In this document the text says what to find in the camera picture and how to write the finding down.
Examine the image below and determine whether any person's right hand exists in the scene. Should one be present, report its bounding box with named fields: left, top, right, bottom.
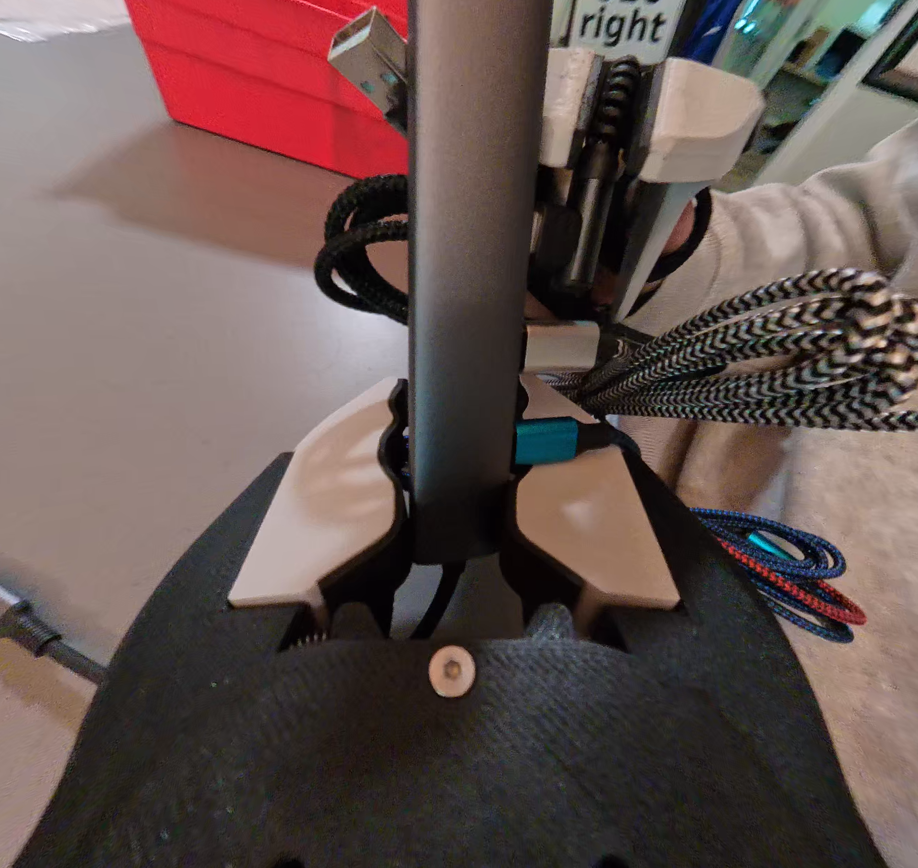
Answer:
left=640, top=199, right=702, bottom=297

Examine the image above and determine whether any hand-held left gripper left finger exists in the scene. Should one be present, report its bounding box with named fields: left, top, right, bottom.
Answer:
left=228, top=376, right=417, bottom=638

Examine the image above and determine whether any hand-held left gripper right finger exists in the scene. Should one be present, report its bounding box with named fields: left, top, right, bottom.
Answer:
left=501, top=372, right=682, bottom=634

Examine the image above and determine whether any dark grey usb hub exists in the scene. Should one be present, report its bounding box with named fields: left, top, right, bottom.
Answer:
left=404, top=0, right=562, bottom=566

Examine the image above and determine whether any person's right forearm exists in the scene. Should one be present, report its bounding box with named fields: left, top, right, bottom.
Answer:
left=624, top=121, right=918, bottom=341

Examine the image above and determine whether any black hub cable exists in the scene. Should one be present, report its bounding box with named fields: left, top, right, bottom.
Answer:
left=407, top=558, right=469, bottom=641

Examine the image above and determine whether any blue red braided cable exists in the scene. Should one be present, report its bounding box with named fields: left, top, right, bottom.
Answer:
left=514, top=415, right=870, bottom=645

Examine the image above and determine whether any grey desk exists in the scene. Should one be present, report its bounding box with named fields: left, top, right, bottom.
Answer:
left=0, top=22, right=718, bottom=868

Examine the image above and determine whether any black cable with spring relief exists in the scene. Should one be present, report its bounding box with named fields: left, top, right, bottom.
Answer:
left=0, top=584, right=110, bottom=684

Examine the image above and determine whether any red plastic bin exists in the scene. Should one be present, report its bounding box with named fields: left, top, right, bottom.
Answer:
left=102, top=0, right=411, bottom=180

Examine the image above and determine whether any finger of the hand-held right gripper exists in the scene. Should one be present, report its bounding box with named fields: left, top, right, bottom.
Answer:
left=538, top=47, right=602, bottom=167
left=640, top=59, right=766, bottom=182

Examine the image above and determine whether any black white braided cable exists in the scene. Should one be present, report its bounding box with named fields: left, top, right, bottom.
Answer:
left=518, top=267, right=918, bottom=433

